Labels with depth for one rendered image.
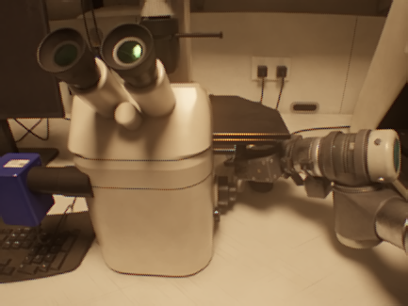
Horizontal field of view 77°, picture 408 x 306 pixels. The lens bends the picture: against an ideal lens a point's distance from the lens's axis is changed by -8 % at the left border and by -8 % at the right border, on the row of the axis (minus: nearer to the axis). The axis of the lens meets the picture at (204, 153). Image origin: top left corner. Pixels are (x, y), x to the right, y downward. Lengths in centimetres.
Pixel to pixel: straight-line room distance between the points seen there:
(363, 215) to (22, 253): 58
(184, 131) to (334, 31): 89
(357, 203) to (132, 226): 33
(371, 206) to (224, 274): 25
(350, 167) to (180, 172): 26
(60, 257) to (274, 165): 41
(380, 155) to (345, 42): 78
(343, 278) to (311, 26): 86
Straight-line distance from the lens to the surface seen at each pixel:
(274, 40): 110
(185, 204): 38
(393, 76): 83
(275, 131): 48
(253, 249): 54
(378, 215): 45
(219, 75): 111
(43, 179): 42
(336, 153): 47
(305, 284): 51
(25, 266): 58
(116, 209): 41
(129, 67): 25
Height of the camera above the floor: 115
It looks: 28 degrees down
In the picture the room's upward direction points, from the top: 1 degrees counter-clockwise
